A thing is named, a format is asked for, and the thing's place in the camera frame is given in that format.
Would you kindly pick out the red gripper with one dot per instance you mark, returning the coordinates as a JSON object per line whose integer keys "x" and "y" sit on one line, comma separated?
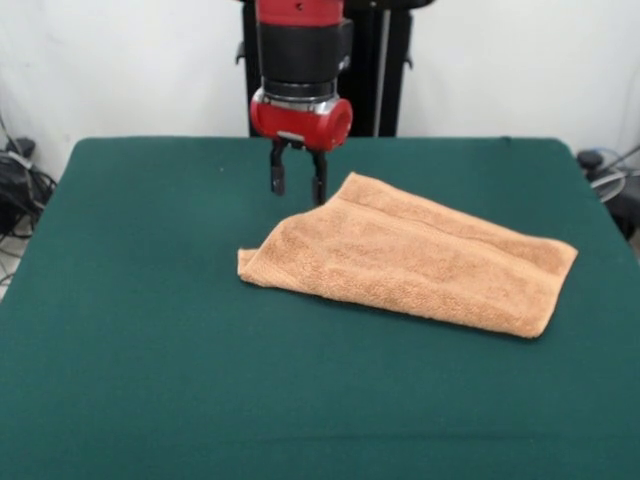
{"x": 300, "y": 122}

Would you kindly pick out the orange terry towel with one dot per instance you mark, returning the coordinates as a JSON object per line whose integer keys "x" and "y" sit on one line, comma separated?
{"x": 410, "y": 255}

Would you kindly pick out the dark green table cloth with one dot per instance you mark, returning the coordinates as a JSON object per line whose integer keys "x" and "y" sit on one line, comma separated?
{"x": 150, "y": 350}

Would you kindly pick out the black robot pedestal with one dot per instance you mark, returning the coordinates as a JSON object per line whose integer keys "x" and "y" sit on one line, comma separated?
{"x": 370, "y": 75}

